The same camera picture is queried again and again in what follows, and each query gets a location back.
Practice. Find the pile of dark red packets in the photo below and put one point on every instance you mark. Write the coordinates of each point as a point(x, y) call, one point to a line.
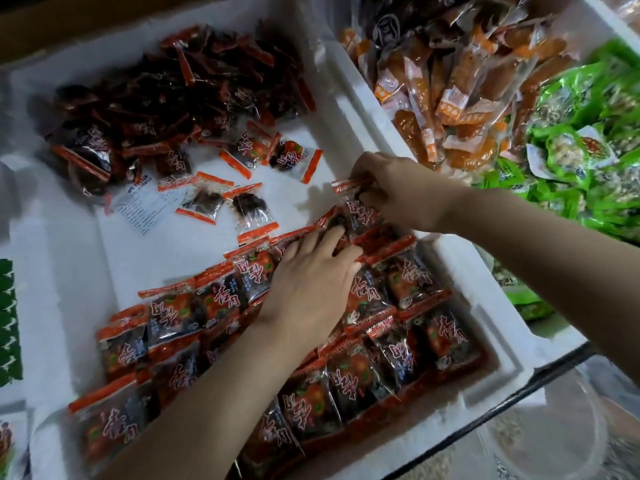
point(180, 95)

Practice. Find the small white paper slip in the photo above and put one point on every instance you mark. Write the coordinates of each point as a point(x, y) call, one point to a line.
point(145, 205)

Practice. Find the pile of green packets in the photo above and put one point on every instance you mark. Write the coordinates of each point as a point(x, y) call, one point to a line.
point(580, 155)

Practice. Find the person's left hand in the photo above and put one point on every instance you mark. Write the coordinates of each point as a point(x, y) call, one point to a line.
point(310, 285)

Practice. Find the dark red snack packet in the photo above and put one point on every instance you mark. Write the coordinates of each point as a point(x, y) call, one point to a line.
point(355, 210)

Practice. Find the person's left forearm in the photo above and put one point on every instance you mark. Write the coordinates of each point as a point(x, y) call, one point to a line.
point(200, 415)

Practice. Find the clear rectangular plastic tub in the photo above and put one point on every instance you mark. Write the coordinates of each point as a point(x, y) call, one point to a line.
point(620, 405)

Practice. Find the pile of white printed packets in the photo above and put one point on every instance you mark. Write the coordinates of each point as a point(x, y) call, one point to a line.
point(12, 445)

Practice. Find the pile of brown packets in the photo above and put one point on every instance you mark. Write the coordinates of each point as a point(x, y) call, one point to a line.
point(450, 85)

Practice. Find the green leaf-pattern sheet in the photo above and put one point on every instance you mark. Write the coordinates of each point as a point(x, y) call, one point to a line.
point(8, 320)

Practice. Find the person's right hand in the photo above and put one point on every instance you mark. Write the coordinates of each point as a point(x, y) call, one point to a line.
point(405, 190)

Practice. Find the person's right forearm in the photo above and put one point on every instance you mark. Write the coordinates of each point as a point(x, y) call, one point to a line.
point(550, 265)

